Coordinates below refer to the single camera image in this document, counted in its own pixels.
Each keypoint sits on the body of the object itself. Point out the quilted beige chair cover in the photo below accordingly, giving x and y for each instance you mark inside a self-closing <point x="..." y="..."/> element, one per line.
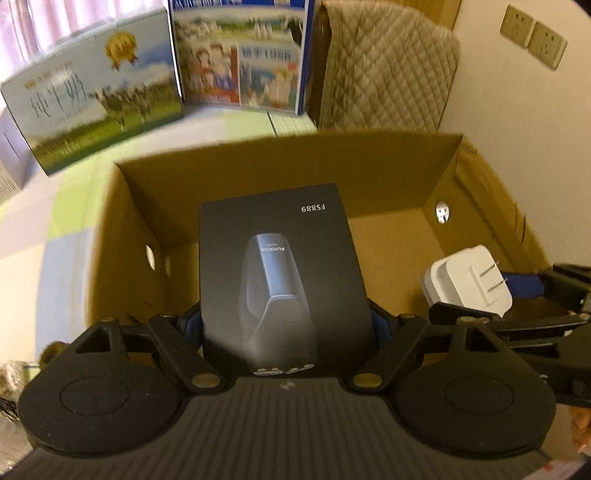
<point x="379" y="64"/>

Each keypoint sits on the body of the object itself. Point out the blue milk carton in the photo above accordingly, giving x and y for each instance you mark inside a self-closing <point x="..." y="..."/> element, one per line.
<point x="251" y="53"/>

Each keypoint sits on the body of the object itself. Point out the beige product box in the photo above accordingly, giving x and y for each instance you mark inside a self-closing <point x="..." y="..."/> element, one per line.
<point x="17" y="161"/>

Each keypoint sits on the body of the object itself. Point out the checkered tablecloth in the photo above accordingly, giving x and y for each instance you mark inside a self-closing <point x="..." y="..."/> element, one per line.
<point x="48" y="229"/>

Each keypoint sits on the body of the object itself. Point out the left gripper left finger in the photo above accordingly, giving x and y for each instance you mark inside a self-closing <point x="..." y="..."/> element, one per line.
<point x="174" y="342"/>

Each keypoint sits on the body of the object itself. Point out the double wall socket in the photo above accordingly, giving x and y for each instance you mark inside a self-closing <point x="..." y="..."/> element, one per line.
<point x="542" y="42"/>

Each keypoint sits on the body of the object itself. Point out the black shaver box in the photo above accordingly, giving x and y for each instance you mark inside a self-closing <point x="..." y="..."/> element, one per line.
<point x="280" y="285"/>

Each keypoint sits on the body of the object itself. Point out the person's right hand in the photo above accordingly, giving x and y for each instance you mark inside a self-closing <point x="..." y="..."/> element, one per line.
<point x="580" y="427"/>

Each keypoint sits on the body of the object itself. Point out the pink curtain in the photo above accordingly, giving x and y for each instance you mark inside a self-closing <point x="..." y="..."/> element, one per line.
<point x="31" y="27"/>

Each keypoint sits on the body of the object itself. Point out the brown cardboard box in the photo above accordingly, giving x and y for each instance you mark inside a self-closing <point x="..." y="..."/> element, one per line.
<point x="410" y="199"/>

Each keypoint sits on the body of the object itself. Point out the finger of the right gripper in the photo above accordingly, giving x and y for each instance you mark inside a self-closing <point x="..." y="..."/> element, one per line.
<point x="552" y="337"/>
<point x="561" y="284"/>

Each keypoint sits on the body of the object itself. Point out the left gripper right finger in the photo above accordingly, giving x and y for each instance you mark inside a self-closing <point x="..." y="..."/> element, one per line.
<point x="405" y="343"/>

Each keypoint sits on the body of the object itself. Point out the white power adapter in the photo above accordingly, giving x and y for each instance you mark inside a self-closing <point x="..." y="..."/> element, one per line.
<point x="469" y="278"/>

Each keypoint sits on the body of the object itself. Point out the green cow milk carton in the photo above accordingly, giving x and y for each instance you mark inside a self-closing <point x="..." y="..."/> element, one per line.
<point x="113" y="81"/>

